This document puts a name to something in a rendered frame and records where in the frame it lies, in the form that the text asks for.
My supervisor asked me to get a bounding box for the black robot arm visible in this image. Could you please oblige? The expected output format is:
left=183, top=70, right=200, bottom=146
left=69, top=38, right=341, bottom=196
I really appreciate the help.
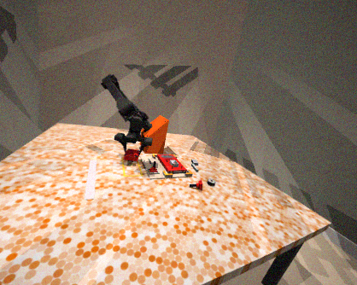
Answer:
left=101, top=74, right=153, bottom=144

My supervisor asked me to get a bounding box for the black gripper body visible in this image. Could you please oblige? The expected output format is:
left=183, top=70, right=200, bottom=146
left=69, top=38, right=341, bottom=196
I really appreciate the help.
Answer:
left=114, top=127, right=153, bottom=146

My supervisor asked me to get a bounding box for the black toy tyre with grey hub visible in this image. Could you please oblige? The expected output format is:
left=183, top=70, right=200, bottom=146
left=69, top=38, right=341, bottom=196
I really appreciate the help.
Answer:
left=208, top=179, right=216, bottom=186

